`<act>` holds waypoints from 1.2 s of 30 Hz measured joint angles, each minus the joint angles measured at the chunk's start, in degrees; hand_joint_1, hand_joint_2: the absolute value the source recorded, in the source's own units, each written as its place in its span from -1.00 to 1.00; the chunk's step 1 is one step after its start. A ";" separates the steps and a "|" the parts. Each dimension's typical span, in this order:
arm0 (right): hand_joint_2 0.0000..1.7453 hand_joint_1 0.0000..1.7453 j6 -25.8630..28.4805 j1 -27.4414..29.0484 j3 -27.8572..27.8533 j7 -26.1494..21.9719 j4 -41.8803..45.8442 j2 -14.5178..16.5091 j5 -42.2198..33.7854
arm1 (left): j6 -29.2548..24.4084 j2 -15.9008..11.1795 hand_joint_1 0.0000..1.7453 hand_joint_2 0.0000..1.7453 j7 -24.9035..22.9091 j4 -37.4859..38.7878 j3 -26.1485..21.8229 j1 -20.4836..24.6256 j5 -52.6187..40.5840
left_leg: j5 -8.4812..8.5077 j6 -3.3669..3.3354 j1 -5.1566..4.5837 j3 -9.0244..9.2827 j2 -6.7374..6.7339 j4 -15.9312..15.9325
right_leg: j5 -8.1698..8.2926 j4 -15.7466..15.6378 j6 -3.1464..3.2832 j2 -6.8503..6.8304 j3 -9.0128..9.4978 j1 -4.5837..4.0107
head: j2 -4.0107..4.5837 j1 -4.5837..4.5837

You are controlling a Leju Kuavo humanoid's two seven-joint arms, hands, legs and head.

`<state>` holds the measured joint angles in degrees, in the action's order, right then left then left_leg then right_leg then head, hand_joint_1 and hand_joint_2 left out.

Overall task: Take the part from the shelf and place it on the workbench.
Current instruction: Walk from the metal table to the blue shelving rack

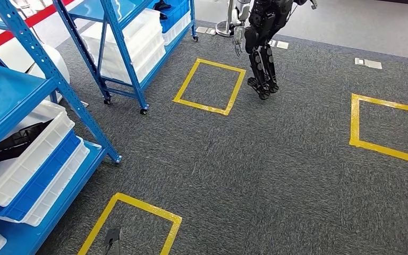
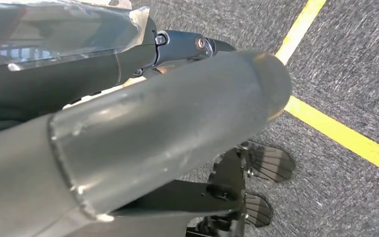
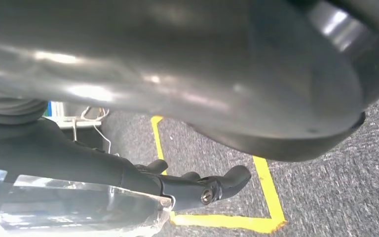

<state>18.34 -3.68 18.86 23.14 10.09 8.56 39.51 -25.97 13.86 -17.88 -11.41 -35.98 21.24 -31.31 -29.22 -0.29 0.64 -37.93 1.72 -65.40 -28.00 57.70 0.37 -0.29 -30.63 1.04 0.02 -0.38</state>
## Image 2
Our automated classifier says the yellow floor tape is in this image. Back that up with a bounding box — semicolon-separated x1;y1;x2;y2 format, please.
274;0;379;180

